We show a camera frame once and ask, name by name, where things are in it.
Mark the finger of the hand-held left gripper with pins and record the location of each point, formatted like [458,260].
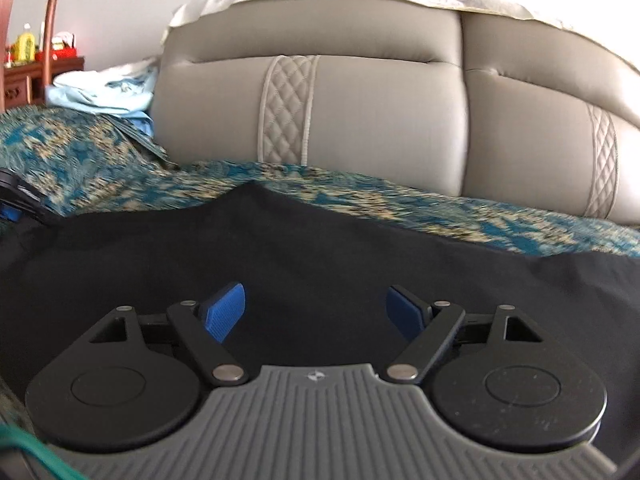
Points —
[10,210]

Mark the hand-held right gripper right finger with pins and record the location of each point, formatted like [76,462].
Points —
[404,314]

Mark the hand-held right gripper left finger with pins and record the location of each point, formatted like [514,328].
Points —
[224,312]

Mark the black pants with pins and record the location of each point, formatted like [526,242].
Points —
[320,250]

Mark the wooden side table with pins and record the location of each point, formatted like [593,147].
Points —
[25,82]

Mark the light blue clothes pile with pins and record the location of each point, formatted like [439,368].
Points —
[100,92]

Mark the yellow bottle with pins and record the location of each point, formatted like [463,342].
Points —
[23,45]

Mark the red box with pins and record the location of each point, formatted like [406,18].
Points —
[60,50]

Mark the curved wooden pole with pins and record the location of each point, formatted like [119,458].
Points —
[50,35]

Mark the grey leather headboard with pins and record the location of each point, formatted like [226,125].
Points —
[380,110]

